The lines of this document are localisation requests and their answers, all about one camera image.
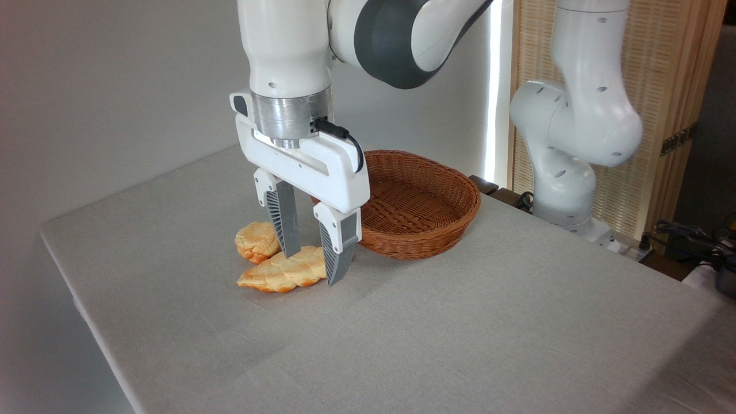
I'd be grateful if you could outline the dark wooden table edge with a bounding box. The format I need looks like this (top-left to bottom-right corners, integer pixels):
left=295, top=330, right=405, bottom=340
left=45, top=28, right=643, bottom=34
left=469, top=175, right=535, bottom=213

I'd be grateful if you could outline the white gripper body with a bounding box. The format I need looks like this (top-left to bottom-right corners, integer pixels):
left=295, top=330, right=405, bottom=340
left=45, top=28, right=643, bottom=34
left=230, top=92, right=371, bottom=214

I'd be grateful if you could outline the small round bread roll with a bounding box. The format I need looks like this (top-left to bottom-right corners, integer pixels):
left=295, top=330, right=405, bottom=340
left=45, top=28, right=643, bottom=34
left=235, top=222, right=283, bottom=264

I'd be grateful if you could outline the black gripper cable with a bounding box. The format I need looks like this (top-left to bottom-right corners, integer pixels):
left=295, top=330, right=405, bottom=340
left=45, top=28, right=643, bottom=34
left=311, top=118, right=365, bottom=174

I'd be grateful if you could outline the black cable bundle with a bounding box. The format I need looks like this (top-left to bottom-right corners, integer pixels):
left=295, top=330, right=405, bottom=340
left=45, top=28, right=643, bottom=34
left=650, top=217, right=736, bottom=271

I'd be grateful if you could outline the brown wicker basket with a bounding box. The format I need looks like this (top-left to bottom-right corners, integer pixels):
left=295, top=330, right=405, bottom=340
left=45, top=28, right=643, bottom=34
left=310, top=150, right=482, bottom=260

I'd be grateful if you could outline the wooden bamboo folding screen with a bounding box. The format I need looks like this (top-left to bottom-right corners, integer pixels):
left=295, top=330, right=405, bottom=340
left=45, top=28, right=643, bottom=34
left=509, top=0, right=728, bottom=242

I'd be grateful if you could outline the white power strip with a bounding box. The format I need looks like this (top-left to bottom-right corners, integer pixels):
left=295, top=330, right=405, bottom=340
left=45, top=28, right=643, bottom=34
left=601, top=236, right=654, bottom=263

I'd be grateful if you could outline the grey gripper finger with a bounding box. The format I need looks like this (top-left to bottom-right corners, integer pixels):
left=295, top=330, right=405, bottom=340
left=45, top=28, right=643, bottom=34
left=313, top=202, right=362, bottom=287
left=254, top=168, right=302, bottom=259

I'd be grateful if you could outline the long braided bread loaf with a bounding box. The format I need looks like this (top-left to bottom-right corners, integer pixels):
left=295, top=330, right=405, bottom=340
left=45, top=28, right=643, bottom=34
left=237, top=246, right=328, bottom=293

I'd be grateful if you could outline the grey tablecloth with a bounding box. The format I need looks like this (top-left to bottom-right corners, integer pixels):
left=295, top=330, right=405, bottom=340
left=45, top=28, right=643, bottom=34
left=39, top=144, right=736, bottom=414

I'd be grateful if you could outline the metal screen hinge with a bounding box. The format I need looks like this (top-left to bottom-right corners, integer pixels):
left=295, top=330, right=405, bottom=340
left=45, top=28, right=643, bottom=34
left=660, top=123, right=697, bottom=157

